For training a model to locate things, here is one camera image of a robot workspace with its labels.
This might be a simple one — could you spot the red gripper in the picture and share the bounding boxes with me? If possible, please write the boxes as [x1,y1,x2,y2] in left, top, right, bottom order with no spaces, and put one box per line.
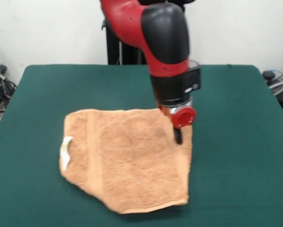
[158,104,197,145]

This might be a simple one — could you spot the tan terry towel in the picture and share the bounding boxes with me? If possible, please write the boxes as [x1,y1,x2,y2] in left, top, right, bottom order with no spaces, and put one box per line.
[58,107,194,215]

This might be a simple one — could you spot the small black round device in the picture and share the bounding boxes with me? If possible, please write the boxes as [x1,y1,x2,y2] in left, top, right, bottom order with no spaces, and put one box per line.
[263,70,275,82]

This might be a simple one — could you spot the dark green tablecloth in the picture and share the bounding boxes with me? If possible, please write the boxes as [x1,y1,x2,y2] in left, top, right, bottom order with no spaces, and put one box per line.
[0,64,283,227]

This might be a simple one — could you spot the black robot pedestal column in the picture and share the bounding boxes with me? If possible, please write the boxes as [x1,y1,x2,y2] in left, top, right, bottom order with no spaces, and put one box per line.
[101,0,194,65]

